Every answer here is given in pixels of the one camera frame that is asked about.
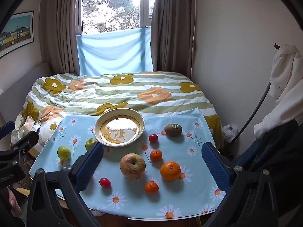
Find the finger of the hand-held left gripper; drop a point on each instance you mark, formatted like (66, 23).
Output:
(7, 128)
(24, 143)

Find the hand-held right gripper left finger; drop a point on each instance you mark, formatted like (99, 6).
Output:
(90, 165)

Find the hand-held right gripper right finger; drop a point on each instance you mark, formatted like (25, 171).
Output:
(215, 167)

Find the red cherry tomato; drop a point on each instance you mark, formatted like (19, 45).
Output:
(105, 182)
(153, 138)

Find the brownish yellow apple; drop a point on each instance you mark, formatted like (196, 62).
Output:
(132, 166)

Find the large orange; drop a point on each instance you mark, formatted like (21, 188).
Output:
(170, 171)

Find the cream bowl with bear print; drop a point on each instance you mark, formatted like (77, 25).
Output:
(119, 127)

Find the brown kiwi with green sticker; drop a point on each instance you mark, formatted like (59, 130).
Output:
(173, 130)

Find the small tangerine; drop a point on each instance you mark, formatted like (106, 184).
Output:
(156, 155)
(151, 187)

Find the person's left hand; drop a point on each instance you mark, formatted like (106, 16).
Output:
(13, 204)

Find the small green fruit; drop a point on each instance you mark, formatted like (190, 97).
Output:
(90, 143)
(64, 153)

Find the clear plastic bag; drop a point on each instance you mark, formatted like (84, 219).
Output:
(229, 131)

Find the blue daisy print tablecloth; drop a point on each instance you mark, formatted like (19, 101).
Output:
(184, 194)

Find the dark garment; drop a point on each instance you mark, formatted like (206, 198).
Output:
(277, 153)

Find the striped floral blanket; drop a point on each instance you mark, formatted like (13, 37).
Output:
(132, 92)

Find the white garment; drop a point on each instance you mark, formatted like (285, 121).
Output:
(286, 80)

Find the brown curtain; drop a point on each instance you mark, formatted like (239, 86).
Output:
(175, 28)
(61, 28)

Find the light blue window cloth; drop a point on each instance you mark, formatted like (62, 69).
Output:
(111, 52)

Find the window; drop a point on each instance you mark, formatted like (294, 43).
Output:
(109, 7)

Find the framed wall picture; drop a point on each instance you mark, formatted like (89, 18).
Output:
(17, 32)

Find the black wall hook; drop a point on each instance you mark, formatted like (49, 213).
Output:
(276, 46)

